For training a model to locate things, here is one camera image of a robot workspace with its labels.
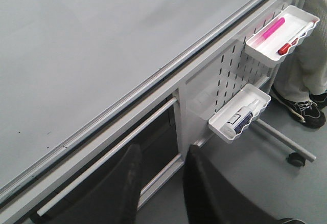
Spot upper white plastic tray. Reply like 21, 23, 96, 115
245, 6, 320, 68

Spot white perforated pegboard panel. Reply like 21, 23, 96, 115
185, 3, 286, 126

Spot white plastic tray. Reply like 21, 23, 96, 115
208, 84, 271, 143
245, 6, 320, 68

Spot white horizontal rail bar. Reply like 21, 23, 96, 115
36, 96, 178, 216

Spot black caster wheel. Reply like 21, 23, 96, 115
286, 152, 306, 168

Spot white metal whiteboard stand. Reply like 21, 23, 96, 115
0, 0, 316, 224

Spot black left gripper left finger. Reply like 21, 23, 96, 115
30, 144, 142, 223

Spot black white sneaker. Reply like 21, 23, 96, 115
270, 86, 326, 129

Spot pink marker pen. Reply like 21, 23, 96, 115
253, 17, 286, 48

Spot lower white plastic tray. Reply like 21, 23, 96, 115
208, 84, 271, 143

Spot red-capped white marker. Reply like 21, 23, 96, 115
277, 21, 315, 55

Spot white whiteboard with aluminium frame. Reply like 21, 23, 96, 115
0, 0, 299, 196

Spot white blue spray bottle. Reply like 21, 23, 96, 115
222, 99, 260, 137

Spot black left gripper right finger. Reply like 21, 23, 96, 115
183, 145, 304, 223

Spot person leg beige trousers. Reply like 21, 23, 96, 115
274, 0, 326, 102

